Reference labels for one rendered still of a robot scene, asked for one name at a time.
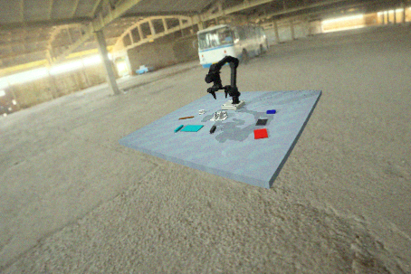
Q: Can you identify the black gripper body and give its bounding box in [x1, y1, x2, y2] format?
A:
[207, 80, 231, 92]

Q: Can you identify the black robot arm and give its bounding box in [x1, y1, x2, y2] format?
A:
[205, 55, 241, 104]

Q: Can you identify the dark grey flat rectangle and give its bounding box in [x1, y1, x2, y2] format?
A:
[256, 119, 267, 126]

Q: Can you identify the cyan flat square plate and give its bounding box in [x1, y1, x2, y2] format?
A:
[181, 126, 202, 132]

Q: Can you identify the red flat rectangular plate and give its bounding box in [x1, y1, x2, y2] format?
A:
[254, 129, 268, 138]

